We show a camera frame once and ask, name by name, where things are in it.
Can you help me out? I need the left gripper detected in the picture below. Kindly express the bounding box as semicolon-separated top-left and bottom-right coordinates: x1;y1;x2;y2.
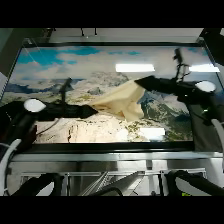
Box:
71;103;100;120

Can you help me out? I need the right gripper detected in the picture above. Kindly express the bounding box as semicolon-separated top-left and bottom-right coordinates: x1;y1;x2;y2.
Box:
134;75;168;95

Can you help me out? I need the cream shirt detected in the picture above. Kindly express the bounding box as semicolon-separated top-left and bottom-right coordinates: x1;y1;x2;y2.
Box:
89;79;146;123

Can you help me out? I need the dark grey garment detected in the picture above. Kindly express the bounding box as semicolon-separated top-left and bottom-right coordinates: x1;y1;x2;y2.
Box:
190;103;224;154

